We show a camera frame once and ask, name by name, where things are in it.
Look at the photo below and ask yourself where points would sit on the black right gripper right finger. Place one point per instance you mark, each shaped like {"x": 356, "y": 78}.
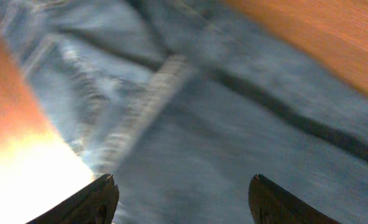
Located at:
{"x": 269, "y": 203}

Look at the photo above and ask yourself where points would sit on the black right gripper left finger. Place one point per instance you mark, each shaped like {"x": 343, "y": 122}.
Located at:
{"x": 94, "y": 204}

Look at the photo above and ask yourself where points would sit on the blue denim jeans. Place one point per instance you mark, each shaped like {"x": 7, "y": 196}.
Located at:
{"x": 184, "y": 101}

